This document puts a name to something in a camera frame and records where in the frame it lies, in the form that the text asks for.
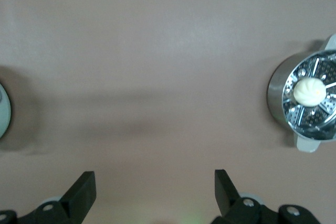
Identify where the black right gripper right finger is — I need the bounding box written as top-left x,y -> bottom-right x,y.
213,168 -> 325,224

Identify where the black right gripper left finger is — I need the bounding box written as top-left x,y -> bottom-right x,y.
0,170 -> 97,224

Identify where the stainless steel steamer pot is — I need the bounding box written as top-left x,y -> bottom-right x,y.
267,33 -> 336,153

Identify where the perforated steel steamer plate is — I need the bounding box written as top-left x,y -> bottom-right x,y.
282,50 -> 336,140

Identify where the white steamed bun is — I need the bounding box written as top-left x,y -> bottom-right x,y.
292,77 -> 327,108

